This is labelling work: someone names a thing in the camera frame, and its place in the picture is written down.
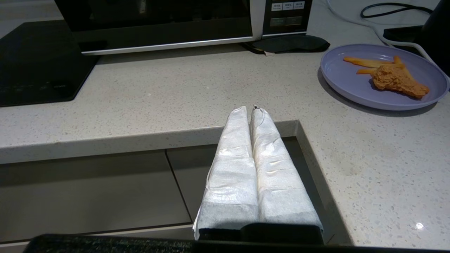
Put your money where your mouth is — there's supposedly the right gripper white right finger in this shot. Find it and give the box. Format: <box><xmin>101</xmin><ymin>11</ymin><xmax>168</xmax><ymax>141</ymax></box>
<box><xmin>250</xmin><ymin>105</ymin><xmax>323</xmax><ymax>243</ymax></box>

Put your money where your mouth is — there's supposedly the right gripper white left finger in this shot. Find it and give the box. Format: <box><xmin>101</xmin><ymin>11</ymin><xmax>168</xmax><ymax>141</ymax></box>
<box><xmin>193</xmin><ymin>106</ymin><xmax>259</xmax><ymax>240</ymax></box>

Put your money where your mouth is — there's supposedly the purple plate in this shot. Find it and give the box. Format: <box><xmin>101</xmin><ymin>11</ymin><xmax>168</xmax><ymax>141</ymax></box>
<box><xmin>320</xmin><ymin>44</ymin><xmax>450</xmax><ymax>111</ymax></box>

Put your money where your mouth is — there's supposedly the black glass microwave door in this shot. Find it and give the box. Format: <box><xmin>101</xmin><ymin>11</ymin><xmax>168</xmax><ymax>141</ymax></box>
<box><xmin>54</xmin><ymin>0</ymin><xmax>266</xmax><ymax>56</ymax></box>

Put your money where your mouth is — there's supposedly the black mat under microwave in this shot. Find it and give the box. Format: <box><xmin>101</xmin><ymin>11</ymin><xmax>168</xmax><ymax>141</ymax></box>
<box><xmin>243</xmin><ymin>34</ymin><xmax>331</xmax><ymax>55</ymax></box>

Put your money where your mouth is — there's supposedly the long french fry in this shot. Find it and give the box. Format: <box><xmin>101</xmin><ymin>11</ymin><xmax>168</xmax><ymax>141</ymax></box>
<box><xmin>343</xmin><ymin>57</ymin><xmax>392</xmax><ymax>68</ymax></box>

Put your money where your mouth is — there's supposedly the fried chicken piece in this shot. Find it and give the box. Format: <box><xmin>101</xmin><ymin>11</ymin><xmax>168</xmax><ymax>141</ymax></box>
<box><xmin>372</xmin><ymin>63</ymin><xmax>430</xmax><ymax>99</ymax></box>

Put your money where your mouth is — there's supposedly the french fry under chicken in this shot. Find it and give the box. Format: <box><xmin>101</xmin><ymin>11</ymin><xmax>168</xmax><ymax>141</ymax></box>
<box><xmin>393</xmin><ymin>56</ymin><xmax>413</xmax><ymax>79</ymax></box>

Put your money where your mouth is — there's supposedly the black stand with base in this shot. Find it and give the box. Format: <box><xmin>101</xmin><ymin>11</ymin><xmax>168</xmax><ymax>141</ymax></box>
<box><xmin>382</xmin><ymin>0</ymin><xmax>450</xmax><ymax>76</ymax></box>

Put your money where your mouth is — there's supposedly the black induction cooktop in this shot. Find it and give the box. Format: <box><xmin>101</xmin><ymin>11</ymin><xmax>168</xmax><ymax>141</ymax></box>
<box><xmin>0</xmin><ymin>19</ymin><xmax>101</xmax><ymax>108</ymax></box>

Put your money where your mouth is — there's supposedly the black power cable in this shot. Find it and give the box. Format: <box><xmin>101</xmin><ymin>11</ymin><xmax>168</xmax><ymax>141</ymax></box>
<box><xmin>360</xmin><ymin>3</ymin><xmax>433</xmax><ymax>19</ymax></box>

